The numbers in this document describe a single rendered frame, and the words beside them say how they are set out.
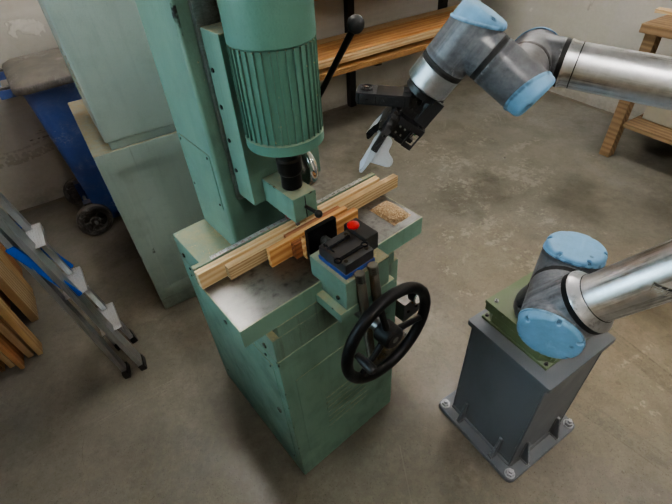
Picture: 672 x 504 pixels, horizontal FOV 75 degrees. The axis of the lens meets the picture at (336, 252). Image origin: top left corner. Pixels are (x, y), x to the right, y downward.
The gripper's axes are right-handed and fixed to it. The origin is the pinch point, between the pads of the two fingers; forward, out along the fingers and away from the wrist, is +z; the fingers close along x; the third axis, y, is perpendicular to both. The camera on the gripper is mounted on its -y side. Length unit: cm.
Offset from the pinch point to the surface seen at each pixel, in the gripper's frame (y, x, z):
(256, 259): -7.2, -11.8, 34.6
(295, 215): -4.8, -6.0, 20.4
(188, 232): -26, 11, 63
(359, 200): 11.6, 14.9, 21.2
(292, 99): -18.9, -7.3, -5.9
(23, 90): -127, 92, 119
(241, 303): -6.2, -24.8, 36.3
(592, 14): 148, 310, -36
